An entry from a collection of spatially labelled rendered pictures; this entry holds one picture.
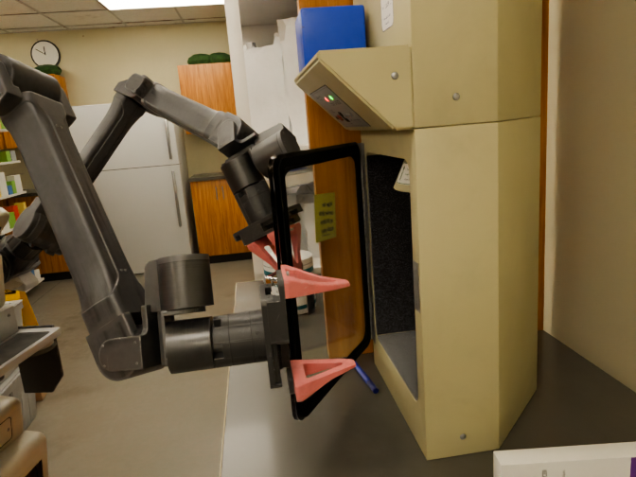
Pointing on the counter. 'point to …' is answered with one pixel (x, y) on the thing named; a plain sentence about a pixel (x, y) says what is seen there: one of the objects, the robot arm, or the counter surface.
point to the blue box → (328, 30)
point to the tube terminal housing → (468, 214)
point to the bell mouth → (403, 179)
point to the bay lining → (390, 246)
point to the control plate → (337, 107)
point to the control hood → (365, 83)
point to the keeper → (416, 286)
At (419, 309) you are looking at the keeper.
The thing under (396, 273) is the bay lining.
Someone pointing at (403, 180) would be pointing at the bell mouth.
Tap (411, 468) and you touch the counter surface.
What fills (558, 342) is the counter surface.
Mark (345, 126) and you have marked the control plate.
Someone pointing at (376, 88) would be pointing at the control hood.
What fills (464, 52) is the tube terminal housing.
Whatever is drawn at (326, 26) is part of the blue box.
